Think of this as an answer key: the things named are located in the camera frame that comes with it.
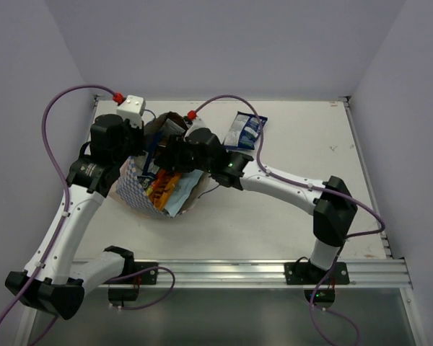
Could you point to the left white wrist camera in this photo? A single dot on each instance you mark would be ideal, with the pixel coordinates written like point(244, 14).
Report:
point(132, 109)

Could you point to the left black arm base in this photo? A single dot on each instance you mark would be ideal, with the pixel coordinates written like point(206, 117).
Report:
point(126, 290)

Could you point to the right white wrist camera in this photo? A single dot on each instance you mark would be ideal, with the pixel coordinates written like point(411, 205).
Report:
point(193, 121)

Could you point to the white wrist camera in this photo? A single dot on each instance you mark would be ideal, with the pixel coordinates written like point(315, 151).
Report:
point(132, 109)
point(193, 121)

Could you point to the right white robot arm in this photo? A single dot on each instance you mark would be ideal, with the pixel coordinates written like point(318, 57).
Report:
point(329, 203)

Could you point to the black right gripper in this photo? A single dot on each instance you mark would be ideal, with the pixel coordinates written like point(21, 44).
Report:
point(168, 159)

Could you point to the orange snack packet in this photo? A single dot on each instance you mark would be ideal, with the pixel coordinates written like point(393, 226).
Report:
point(161, 190)

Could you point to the checkered blue paper bag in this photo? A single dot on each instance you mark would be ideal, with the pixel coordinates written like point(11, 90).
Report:
point(128, 192)

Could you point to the light blue snack packet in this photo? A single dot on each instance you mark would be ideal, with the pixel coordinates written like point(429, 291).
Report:
point(182, 192)

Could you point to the blue white snack packet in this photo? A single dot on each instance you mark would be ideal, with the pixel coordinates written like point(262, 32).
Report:
point(244, 131)

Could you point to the aluminium front rail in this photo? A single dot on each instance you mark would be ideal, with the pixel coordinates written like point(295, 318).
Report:
point(268, 274)

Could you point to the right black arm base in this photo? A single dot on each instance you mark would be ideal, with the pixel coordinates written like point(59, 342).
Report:
point(301, 272)

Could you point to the dark brown kettle chips bag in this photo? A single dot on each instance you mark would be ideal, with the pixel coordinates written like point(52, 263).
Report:
point(171, 123)

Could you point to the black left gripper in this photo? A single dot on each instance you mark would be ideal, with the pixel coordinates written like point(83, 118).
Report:
point(136, 136)

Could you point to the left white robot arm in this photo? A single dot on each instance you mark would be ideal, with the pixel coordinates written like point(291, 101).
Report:
point(49, 282)

